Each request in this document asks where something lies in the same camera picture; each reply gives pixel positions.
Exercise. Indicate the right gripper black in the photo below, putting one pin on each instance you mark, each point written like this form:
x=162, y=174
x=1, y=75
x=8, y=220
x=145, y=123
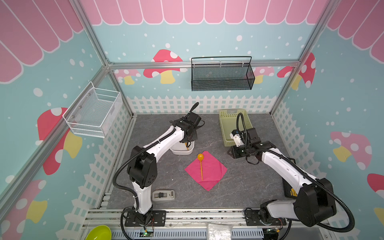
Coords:
x=240, y=151

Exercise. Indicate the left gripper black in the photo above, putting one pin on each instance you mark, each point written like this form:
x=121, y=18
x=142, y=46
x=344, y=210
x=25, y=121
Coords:
x=195, y=136

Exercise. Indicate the white plastic tub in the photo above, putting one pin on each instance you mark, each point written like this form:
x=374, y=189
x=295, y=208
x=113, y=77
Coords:
x=180, y=149

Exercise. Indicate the green perforated plastic basket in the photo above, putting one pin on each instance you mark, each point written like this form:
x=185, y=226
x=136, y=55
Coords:
x=228, y=123

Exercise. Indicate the pink paper napkin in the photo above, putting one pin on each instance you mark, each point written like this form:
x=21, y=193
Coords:
x=213, y=169

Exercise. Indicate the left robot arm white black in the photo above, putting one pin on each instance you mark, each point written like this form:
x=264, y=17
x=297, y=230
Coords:
x=142, y=164

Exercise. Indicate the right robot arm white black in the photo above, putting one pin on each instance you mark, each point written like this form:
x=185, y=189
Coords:
x=315, y=201

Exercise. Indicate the black flat box yellow label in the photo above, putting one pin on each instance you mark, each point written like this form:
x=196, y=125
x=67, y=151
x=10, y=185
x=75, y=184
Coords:
x=289, y=192

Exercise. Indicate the clear plastic bag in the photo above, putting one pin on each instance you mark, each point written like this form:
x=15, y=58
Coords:
x=219, y=232

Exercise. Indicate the lime green bowl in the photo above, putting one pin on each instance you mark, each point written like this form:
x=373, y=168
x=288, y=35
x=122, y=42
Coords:
x=101, y=232

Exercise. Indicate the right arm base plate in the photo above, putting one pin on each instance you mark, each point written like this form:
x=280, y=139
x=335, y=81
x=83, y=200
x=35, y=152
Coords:
x=252, y=216

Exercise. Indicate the black mesh wall basket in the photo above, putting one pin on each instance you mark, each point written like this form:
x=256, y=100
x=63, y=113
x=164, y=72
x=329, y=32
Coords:
x=228, y=73

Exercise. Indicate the grey switch box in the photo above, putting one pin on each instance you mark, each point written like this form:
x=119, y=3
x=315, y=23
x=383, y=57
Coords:
x=163, y=196

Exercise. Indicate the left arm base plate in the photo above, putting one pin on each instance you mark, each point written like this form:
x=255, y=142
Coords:
x=159, y=218

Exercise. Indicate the white wire wall basket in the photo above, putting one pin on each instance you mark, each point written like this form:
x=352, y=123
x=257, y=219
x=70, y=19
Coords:
x=93, y=112

